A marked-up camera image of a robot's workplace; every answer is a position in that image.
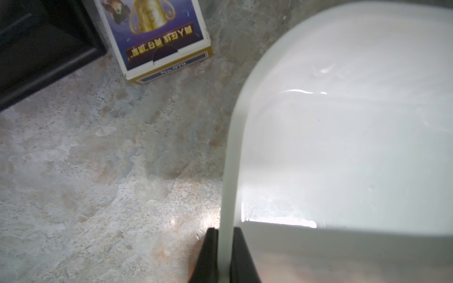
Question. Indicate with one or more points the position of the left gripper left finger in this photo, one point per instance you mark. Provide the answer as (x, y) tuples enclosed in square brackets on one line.
[(204, 269)]

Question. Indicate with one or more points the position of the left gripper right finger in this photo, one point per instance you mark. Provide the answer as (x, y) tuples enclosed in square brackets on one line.
[(242, 268)]

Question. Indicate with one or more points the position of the white storage box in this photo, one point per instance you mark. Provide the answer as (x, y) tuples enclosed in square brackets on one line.
[(339, 163)]

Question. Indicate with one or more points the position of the blue playing card box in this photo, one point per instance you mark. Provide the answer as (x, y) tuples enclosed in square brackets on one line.
[(151, 39)]

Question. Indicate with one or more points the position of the black grey chessboard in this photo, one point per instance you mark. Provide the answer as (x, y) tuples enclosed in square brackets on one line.
[(42, 42)]

